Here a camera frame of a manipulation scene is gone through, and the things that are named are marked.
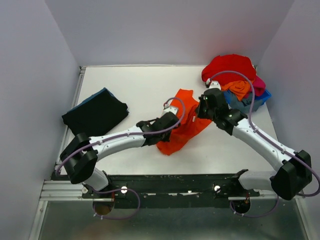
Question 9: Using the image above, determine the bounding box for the aluminium extrusion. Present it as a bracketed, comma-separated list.
[228, 189, 306, 201]
[39, 180, 83, 201]

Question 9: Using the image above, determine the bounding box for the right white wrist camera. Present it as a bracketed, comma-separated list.
[205, 78, 222, 91]

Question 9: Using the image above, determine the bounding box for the black t shirt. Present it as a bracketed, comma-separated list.
[61, 89, 129, 137]

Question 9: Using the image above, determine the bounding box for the aluminium extrusion left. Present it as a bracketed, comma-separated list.
[39, 180, 83, 201]

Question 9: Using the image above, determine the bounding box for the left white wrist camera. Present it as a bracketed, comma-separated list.
[161, 102, 179, 116]

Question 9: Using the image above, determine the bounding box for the aluminium extrusion right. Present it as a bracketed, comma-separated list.
[228, 189, 306, 201]

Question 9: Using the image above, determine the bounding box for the grey t shirt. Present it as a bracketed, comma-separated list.
[224, 91, 253, 114]

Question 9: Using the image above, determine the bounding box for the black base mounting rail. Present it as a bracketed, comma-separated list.
[51, 171, 292, 209]

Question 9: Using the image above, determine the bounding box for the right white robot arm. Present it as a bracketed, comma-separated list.
[196, 88, 312, 201]

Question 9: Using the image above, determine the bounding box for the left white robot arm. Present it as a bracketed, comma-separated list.
[56, 111, 181, 192]

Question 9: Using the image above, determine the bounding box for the blue plastic bin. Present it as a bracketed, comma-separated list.
[221, 88, 272, 117]

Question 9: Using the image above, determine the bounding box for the red t shirt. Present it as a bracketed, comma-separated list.
[201, 54, 256, 86]

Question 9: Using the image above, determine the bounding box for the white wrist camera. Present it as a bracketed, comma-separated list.
[161, 102, 179, 116]
[205, 78, 222, 91]

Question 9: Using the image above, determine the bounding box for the magenta t shirt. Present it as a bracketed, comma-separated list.
[252, 75, 266, 97]

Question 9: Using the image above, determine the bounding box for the blue folded t shirt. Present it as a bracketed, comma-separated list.
[67, 87, 128, 114]

